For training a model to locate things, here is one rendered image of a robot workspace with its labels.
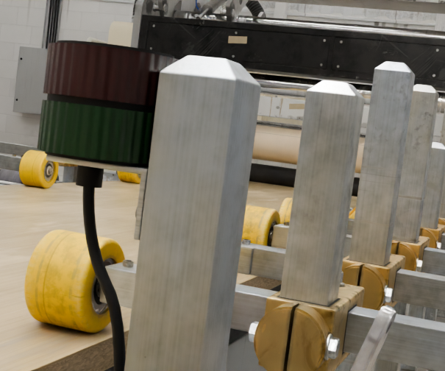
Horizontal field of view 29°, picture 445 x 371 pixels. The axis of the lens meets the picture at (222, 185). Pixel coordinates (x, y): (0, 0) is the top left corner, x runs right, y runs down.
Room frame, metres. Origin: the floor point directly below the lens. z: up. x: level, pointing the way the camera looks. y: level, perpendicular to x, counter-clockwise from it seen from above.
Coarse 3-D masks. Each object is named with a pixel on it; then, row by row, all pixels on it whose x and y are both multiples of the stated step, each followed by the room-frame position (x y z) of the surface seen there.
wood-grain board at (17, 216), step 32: (0, 192) 1.69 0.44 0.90; (32, 192) 1.77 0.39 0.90; (64, 192) 1.85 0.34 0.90; (96, 192) 1.94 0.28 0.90; (128, 192) 2.04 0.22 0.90; (256, 192) 2.58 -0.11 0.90; (288, 192) 2.76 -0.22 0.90; (0, 224) 1.26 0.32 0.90; (32, 224) 1.30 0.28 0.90; (64, 224) 1.35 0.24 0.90; (96, 224) 1.40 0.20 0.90; (128, 224) 1.45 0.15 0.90; (0, 256) 1.00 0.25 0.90; (128, 256) 1.11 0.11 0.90; (0, 288) 0.83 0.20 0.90; (0, 320) 0.71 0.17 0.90; (32, 320) 0.72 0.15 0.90; (128, 320) 0.76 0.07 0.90; (0, 352) 0.62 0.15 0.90; (32, 352) 0.63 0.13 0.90; (64, 352) 0.64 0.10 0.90; (96, 352) 0.68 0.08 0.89
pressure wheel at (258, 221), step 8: (248, 208) 1.17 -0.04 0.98; (256, 208) 1.17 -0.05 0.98; (264, 208) 1.18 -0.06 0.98; (248, 216) 1.16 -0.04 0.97; (256, 216) 1.16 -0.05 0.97; (264, 216) 1.16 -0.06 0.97; (272, 216) 1.16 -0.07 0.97; (248, 224) 1.15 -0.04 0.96; (256, 224) 1.15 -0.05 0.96; (264, 224) 1.15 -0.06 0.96; (272, 224) 1.18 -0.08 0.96; (248, 232) 1.15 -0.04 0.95; (256, 232) 1.15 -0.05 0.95; (264, 232) 1.14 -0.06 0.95; (256, 240) 1.14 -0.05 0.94; (264, 240) 1.14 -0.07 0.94
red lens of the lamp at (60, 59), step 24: (48, 48) 0.38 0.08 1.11; (72, 48) 0.36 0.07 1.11; (96, 48) 0.36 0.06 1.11; (48, 72) 0.37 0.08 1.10; (72, 72) 0.36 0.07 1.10; (96, 72) 0.36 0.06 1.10; (120, 72) 0.36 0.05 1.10; (144, 72) 0.36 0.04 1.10; (96, 96) 0.36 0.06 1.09; (120, 96) 0.36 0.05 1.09; (144, 96) 0.36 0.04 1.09
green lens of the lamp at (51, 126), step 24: (48, 120) 0.37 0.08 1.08; (72, 120) 0.36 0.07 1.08; (96, 120) 0.36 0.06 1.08; (120, 120) 0.36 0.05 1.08; (144, 120) 0.36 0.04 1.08; (48, 144) 0.37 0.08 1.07; (72, 144) 0.36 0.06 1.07; (96, 144) 0.36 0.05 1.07; (120, 144) 0.36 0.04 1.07; (144, 144) 0.37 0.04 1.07
